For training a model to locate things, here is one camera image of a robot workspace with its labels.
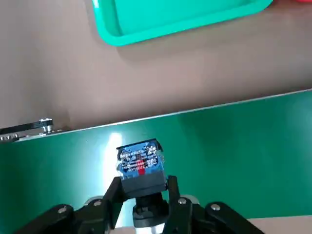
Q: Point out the red plastic tray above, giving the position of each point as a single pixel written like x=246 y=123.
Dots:
x=304 y=1

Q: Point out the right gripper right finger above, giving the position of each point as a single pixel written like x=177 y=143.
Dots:
x=185 y=212

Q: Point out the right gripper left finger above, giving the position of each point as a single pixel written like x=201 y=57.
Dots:
x=97 y=209

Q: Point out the green conveyor belt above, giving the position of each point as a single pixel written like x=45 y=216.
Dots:
x=231 y=158

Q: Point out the green plastic tray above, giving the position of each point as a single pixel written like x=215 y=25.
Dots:
x=182 y=14

